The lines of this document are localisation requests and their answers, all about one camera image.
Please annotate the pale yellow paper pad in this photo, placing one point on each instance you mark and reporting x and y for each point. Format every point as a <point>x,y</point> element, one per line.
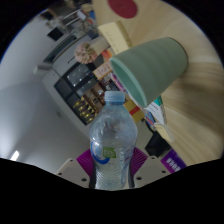
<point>115,35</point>

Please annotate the cluttered wooden side desk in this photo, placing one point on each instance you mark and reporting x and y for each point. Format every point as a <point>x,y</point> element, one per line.
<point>71,16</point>

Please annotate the white wall air conditioner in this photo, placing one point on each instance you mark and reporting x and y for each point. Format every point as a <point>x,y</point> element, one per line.
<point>42,68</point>

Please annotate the flower bouquet in white pot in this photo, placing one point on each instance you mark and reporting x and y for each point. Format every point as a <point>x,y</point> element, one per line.
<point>86,52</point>

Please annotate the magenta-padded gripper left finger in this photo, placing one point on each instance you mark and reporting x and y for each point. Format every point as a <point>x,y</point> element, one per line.
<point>71,170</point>

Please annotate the clear plastic water bottle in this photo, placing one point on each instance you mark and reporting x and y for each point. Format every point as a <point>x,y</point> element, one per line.
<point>112,146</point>

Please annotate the yellow gift box red ribbon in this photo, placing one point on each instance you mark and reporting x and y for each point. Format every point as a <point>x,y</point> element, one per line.
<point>135,111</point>

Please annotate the small standing card box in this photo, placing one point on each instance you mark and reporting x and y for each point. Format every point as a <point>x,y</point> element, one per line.
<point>102,70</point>

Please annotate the white booklet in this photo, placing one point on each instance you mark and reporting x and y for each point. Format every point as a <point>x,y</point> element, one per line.
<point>158,113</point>

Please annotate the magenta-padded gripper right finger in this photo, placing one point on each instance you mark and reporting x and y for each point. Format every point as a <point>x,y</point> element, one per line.
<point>150,168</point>

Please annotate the pale green cup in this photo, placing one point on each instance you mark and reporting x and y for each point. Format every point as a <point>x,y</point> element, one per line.
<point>153,68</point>

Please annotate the black framed window door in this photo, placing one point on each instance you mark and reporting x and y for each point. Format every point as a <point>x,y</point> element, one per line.
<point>75,81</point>

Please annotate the black computer monitor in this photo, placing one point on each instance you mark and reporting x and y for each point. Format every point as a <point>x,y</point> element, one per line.
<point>55,34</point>

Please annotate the flat round red coaster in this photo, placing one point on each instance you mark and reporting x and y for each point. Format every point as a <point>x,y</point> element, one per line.
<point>122,8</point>

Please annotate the small beige notepad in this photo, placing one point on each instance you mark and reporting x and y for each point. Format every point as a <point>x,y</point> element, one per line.
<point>165,131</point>

